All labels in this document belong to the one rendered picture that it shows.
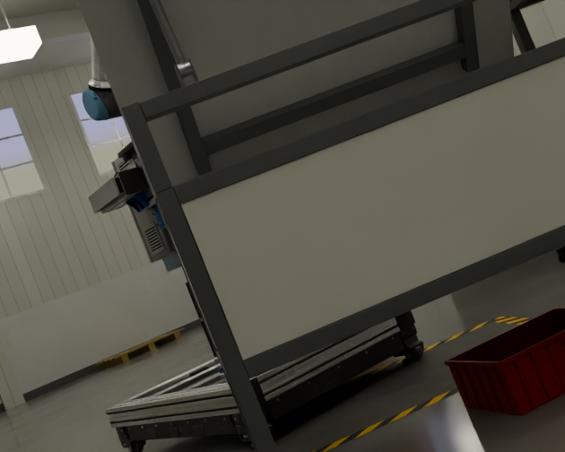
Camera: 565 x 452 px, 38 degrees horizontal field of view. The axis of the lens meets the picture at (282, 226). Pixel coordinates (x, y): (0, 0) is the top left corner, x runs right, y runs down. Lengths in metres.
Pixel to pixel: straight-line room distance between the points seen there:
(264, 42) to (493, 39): 0.73
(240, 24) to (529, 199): 0.89
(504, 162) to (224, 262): 0.67
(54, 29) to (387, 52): 10.00
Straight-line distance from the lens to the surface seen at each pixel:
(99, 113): 2.95
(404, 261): 1.81
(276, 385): 2.84
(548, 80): 1.99
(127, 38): 2.18
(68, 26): 12.28
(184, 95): 1.79
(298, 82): 2.34
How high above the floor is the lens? 0.57
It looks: 2 degrees up
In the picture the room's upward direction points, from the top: 22 degrees counter-clockwise
